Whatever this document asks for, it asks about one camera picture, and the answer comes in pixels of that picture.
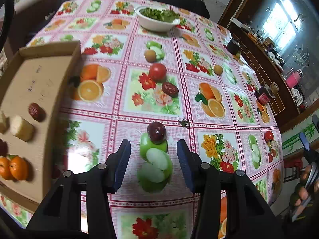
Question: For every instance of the person's right hand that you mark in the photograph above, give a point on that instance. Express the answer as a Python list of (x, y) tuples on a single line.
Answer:
[(308, 184)]

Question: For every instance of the pale cut sugarcane chunk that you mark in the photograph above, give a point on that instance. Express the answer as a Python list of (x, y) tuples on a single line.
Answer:
[(20, 128)]

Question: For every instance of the brown round longan fruit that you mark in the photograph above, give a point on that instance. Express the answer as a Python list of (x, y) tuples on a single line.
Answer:
[(150, 56)]

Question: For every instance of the brown armchair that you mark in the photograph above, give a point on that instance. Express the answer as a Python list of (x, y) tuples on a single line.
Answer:
[(29, 18)]

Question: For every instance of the white salad bowl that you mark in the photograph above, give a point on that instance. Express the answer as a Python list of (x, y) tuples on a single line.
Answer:
[(157, 19)]

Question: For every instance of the small red cherry tomato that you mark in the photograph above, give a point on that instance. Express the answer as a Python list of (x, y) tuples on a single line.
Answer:
[(268, 136)]

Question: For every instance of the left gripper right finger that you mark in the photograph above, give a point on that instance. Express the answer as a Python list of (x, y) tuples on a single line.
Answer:
[(225, 197)]

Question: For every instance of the fruit pattern tablecloth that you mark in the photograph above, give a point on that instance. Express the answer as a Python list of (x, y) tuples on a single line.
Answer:
[(110, 97)]

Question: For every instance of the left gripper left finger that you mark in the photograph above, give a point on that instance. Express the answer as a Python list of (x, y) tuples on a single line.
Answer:
[(77, 205)]

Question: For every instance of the black cup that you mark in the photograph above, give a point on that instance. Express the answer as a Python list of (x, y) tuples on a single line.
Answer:
[(233, 47)]

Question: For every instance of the red jar with lid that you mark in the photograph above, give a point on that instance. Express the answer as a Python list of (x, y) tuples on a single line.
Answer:
[(266, 93)]

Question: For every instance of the wooden sideboard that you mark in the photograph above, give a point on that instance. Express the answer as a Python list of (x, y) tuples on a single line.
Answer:
[(277, 38)]

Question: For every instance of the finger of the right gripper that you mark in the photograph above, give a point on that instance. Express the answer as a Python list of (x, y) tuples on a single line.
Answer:
[(304, 141)]

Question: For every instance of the pink bottle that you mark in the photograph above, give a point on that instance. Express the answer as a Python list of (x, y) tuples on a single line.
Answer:
[(294, 78)]

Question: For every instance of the shallow cardboard box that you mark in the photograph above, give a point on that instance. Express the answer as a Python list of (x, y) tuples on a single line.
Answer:
[(36, 74)]

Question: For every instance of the orange mandarin with leaf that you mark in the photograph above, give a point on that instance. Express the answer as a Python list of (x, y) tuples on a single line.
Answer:
[(18, 168)]

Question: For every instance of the wrinkled red jujube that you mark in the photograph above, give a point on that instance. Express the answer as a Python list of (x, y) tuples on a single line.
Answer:
[(36, 112), (170, 89)]

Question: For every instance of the dark red plum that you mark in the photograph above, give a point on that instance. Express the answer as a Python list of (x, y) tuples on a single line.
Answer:
[(156, 132), (3, 148)]

